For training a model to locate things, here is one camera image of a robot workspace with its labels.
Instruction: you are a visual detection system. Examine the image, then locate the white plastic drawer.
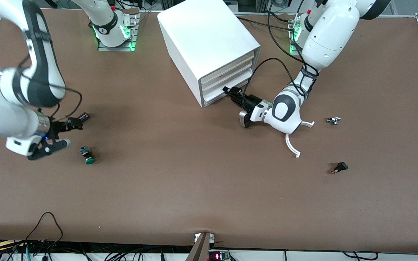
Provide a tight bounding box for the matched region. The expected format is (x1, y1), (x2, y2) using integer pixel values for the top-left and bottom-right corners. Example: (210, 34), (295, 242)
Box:
(202, 68), (255, 99)
(202, 52), (256, 86)
(202, 60), (256, 93)
(202, 77), (253, 106)

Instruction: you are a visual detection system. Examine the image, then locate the green push button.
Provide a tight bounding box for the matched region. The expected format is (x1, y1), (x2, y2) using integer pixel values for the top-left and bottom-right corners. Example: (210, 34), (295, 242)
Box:
(79, 145), (97, 165)

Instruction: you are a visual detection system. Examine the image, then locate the white drawer cabinet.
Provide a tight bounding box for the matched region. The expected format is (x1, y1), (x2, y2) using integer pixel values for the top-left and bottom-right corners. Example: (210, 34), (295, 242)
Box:
(157, 0), (262, 109)

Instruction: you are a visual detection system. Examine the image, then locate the white semicircular clamp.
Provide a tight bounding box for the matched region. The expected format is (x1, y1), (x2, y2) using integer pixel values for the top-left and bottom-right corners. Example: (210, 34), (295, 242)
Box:
(285, 121), (316, 159)

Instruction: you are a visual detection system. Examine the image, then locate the device with red display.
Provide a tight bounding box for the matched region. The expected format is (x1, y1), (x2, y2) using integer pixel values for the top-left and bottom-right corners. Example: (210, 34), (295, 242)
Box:
(208, 250), (230, 261)

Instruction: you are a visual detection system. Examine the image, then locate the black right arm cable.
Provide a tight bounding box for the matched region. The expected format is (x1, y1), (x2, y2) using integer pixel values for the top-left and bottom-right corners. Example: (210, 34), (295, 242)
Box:
(16, 54), (83, 122)

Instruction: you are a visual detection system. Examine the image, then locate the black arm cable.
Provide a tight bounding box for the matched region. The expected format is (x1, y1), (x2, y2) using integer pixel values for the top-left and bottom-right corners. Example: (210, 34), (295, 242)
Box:
(245, 0), (320, 106)
(16, 54), (83, 122)

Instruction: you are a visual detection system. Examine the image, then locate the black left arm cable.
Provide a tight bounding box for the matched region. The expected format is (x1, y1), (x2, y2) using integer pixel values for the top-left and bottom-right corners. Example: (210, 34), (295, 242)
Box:
(245, 0), (320, 106)

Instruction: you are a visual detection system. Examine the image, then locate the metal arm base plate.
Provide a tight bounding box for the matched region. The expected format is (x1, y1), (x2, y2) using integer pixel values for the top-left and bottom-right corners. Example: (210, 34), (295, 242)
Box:
(289, 18), (304, 56)
(97, 14), (139, 52)

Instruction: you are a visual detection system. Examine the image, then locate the black base cable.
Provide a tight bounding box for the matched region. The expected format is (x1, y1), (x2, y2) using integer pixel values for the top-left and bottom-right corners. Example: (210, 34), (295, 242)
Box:
(236, 16), (291, 31)

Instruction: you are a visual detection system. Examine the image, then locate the thin black looped cable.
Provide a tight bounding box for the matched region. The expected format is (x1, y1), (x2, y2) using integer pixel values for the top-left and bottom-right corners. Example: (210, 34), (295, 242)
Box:
(25, 212), (64, 251)

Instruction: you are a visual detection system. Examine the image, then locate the black rocker switch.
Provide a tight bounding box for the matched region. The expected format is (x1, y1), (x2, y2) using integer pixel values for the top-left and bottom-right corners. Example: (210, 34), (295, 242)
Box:
(331, 162), (349, 175)

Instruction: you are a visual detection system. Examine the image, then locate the tangled cable bundle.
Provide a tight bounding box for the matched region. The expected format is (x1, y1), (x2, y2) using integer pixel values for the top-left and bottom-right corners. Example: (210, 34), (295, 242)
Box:
(0, 239), (195, 261)

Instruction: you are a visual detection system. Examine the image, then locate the brown camera mount post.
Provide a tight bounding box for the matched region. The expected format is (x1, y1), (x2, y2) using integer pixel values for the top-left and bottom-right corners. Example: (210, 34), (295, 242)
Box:
(185, 232), (215, 261)

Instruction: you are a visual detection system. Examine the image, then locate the black cable under table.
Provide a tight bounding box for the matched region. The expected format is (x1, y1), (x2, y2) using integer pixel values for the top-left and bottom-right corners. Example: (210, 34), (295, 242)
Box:
(341, 251), (381, 261)

